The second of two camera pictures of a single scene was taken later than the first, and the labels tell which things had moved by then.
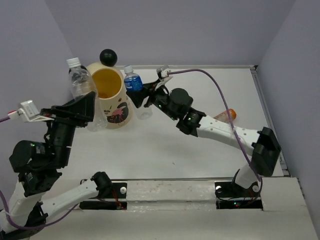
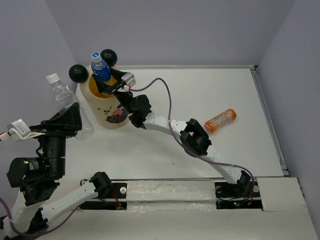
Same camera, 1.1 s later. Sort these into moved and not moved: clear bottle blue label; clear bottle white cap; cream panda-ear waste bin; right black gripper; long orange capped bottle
Moved: right black gripper; clear bottle white cap; clear bottle blue label
Not moved: long orange capped bottle; cream panda-ear waste bin
